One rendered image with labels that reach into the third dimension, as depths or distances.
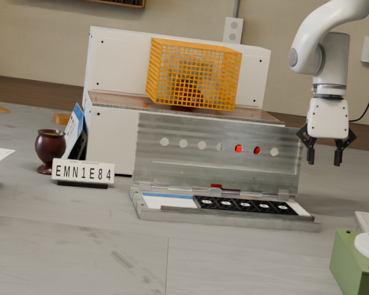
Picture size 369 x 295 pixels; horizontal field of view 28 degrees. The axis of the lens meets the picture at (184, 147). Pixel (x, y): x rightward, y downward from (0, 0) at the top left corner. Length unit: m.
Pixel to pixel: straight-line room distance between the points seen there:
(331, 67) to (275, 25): 1.84
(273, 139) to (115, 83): 0.55
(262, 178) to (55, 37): 1.99
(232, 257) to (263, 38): 2.24
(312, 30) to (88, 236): 0.72
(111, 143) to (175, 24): 1.70
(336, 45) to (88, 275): 0.87
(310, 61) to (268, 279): 0.60
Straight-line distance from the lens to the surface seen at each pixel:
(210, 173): 1.88
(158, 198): 1.80
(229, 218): 1.73
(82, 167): 1.91
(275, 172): 1.94
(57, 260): 1.41
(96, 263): 1.41
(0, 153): 1.78
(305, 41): 1.80
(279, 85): 3.70
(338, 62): 1.85
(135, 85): 2.22
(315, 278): 1.51
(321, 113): 1.85
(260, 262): 1.54
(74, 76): 3.70
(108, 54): 2.20
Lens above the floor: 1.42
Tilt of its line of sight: 12 degrees down
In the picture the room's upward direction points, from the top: 8 degrees clockwise
